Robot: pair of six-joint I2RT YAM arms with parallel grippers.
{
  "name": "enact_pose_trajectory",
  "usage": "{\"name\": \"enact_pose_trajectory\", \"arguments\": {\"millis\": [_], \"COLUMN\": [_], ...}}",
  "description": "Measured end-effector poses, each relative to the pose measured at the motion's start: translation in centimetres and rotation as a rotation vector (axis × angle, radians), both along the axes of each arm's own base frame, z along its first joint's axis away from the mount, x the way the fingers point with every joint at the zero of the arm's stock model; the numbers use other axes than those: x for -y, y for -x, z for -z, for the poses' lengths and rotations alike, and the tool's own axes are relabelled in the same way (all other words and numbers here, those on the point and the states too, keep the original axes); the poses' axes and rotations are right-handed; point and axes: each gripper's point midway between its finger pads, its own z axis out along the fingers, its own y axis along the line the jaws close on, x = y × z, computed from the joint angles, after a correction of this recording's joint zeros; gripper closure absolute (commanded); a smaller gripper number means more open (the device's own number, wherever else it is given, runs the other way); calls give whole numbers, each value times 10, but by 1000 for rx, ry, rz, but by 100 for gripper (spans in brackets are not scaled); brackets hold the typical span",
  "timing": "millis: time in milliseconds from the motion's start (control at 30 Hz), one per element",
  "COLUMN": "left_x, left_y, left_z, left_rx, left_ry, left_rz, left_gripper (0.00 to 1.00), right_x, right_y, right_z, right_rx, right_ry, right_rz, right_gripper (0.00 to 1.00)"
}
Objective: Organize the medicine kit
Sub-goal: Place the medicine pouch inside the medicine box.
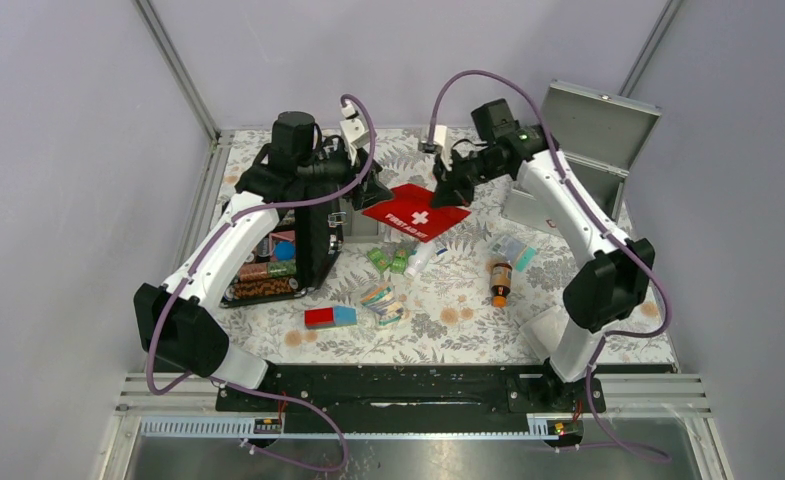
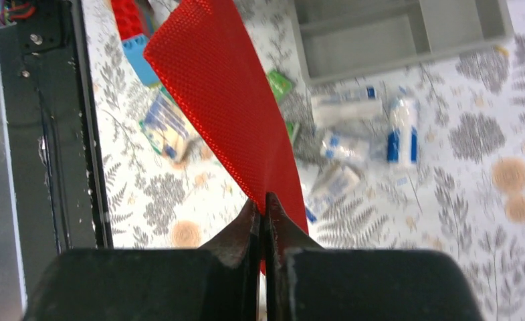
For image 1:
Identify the grey metal box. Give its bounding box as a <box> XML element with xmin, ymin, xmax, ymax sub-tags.
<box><xmin>501</xmin><ymin>80</ymin><xmax>662</xmax><ymax>236</ymax></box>

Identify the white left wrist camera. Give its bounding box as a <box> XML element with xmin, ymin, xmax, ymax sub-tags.
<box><xmin>339</xmin><ymin>100</ymin><xmax>370</xmax><ymax>167</ymax></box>

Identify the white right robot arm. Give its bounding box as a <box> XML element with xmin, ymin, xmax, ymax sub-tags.
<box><xmin>420</xmin><ymin>99</ymin><xmax>655</xmax><ymax>412</ymax></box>

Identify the clear bag teal item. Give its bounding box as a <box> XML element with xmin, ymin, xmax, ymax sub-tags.
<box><xmin>488</xmin><ymin>234</ymin><xmax>536</xmax><ymax>271</ymax></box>

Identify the red first aid pouch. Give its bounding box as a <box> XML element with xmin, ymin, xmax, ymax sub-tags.
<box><xmin>362</xmin><ymin>183</ymin><xmax>470</xmax><ymax>242</ymax></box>

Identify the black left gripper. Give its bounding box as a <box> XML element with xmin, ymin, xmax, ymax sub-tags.
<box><xmin>298</xmin><ymin>142</ymin><xmax>394</xmax><ymax>209</ymax></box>

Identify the green wind oil box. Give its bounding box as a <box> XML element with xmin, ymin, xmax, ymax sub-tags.
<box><xmin>390</xmin><ymin>248</ymin><xmax>411</xmax><ymax>274</ymax></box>

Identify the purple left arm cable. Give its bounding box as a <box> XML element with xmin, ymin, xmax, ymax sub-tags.
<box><xmin>145</xmin><ymin>93</ymin><xmax>378</xmax><ymax>474</ymax></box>

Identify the striped bandage packet stack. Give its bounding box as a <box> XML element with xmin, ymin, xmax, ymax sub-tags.
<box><xmin>359</xmin><ymin>282</ymin><xmax>406</xmax><ymax>327</ymax></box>

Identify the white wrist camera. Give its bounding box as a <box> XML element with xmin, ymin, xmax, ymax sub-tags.
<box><xmin>339</xmin><ymin>100</ymin><xmax>370</xmax><ymax>167</ymax></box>
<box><xmin>418</xmin><ymin>125</ymin><xmax>453</xmax><ymax>171</ymax></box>

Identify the white plastic bottle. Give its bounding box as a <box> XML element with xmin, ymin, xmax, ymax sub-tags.
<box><xmin>404</xmin><ymin>240</ymin><xmax>437</xmax><ymax>279</ymax></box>

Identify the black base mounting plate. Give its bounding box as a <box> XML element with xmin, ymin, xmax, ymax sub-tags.
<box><xmin>215</xmin><ymin>362</ymin><xmax>607</xmax><ymax>435</ymax></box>

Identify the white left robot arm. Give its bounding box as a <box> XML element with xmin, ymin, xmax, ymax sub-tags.
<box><xmin>133</xmin><ymin>97</ymin><xmax>392</xmax><ymax>411</ymax></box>

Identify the black open case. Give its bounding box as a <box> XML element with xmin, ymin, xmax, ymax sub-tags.
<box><xmin>222</xmin><ymin>135</ymin><xmax>347</xmax><ymax>309</ymax></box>

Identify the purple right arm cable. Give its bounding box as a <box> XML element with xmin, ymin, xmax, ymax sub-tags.
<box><xmin>426</xmin><ymin>69</ymin><xmax>673</xmax><ymax>465</ymax></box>

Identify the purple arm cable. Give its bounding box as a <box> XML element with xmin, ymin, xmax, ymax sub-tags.
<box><xmin>145</xmin><ymin>93</ymin><xmax>378</xmax><ymax>474</ymax></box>
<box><xmin>426</xmin><ymin>69</ymin><xmax>673</xmax><ymax>465</ymax></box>

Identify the grey plastic tray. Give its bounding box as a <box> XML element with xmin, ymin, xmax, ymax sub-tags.
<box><xmin>341</xmin><ymin>201</ymin><xmax>383</xmax><ymax>243</ymax></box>

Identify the brown medicine bottle orange cap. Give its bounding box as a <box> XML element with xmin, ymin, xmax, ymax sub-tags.
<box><xmin>490</xmin><ymin>262</ymin><xmax>513</xmax><ymax>308</ymax></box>

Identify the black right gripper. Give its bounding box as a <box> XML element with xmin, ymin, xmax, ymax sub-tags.
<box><xmin>431</xmin><ymin>147</ymin><xmax>507</xmax><ymax>210</ymax></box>

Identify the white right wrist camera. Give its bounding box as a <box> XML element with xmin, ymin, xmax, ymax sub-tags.
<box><xmin>418</xmin><ymin>125</ymin><xmax>453</xmax><ymax>171</ymax></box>

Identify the red blue box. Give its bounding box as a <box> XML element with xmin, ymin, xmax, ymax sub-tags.
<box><xmin>304</xmin><ymin>305</ymin><xmax>358</xmax><ymax>330</ymax></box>

